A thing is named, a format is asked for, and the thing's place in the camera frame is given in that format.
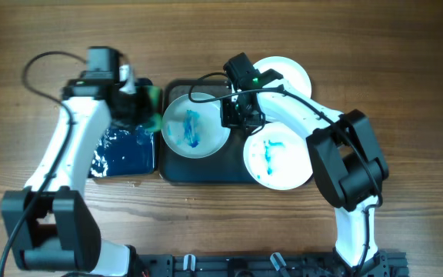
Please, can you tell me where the green yellow sponge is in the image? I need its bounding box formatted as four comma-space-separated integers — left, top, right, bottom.
142, 85, 162, 133

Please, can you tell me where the white plate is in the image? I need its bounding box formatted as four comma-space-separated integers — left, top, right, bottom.
254, 56, 312, 98
243, 122, 313, 190

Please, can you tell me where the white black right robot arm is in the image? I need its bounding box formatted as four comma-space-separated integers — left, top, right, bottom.
221, 68, 388, 272

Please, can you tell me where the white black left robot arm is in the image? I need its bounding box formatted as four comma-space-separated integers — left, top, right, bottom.
0, 65, 162, 276

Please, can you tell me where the dark grey serving tray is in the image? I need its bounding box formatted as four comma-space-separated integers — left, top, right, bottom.
158, 79, 256, 185

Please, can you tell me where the black water tub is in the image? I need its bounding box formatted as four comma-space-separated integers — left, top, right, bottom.
87, 77, 164, 179

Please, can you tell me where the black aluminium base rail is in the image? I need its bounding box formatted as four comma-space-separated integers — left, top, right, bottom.
136, 249, 410, 277

